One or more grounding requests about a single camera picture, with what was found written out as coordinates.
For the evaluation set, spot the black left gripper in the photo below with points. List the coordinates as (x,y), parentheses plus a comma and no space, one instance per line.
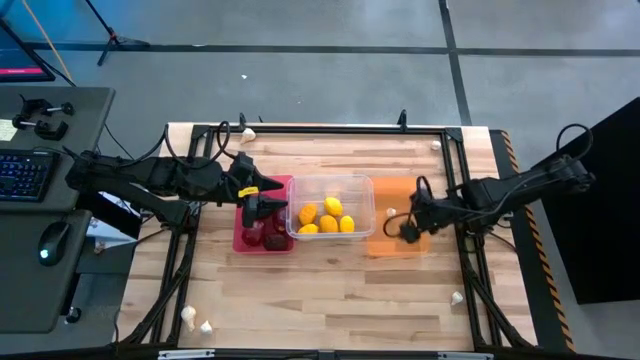
(237,182)

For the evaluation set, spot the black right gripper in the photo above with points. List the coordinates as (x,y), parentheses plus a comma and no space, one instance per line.
(432,212)

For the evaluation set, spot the dark red beet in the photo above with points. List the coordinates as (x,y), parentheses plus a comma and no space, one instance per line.
(253,233)
(275,242)
(280,221)

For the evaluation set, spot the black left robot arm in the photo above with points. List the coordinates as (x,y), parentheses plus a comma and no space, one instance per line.
(150,175)

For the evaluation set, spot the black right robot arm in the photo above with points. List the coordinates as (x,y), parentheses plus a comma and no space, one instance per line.
(525,185)

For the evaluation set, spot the yellow label tag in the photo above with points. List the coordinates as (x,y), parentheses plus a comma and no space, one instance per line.
(248,191)

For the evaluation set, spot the white garlic bulb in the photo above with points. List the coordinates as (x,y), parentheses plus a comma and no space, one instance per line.
(188,315)
(391,212)
(248,134)
(206,328)
(456,298)
(436,145)

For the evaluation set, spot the orange plastic bin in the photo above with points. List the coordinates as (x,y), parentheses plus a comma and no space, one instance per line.
(395,192)

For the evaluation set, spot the orange-yellow lemon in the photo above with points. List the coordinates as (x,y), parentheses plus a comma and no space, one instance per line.
(307,214)
(328,224)

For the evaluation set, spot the clear plastic bin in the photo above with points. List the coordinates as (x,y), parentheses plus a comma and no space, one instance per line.
(320,187)

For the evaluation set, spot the yellow lemon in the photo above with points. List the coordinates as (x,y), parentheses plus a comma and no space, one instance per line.
(333,206)
(308,230)
(347,224)

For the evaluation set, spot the red plastic bin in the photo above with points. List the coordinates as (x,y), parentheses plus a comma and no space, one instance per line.
(240,247)

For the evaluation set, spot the black table edge clamp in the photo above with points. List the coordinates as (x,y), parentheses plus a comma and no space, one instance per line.
(402,117)
(243,121)

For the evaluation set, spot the yellow-black hazard strip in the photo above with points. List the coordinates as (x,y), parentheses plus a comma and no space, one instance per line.
(537,235)

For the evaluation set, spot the white paper sheet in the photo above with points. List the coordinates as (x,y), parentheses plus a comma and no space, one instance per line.
(102,234)

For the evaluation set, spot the black floor mat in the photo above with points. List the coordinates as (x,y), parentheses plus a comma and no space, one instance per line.
(600,225)

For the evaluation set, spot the black computer mouse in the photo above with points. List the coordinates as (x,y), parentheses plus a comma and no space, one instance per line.
(54,242)

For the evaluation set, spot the black tripod stand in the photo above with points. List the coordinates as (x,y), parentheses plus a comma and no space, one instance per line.
(112,37)

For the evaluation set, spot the black round knob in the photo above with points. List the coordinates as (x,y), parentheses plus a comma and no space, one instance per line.
(73,315)

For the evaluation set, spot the black screw clamp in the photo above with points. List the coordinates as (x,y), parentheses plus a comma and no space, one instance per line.
(37,106)
(47,131)

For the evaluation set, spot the grey desk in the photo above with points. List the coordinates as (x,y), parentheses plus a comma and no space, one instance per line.
(50,295)

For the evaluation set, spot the black backlit keyboard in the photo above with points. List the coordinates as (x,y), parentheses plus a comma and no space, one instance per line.
(25,175)

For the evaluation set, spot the small paper note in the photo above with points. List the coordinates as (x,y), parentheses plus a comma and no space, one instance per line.
(7,130)

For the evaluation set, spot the yellow pole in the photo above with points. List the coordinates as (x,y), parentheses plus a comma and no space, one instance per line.
(47,40)

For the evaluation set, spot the black desk monitor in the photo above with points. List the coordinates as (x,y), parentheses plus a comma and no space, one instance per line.
(20,65)

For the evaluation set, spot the black aluminium table frame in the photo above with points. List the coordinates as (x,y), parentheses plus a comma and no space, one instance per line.
(325,131)

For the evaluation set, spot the silver metal bracket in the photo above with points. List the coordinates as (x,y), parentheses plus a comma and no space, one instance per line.
(185,354)
(465,356)

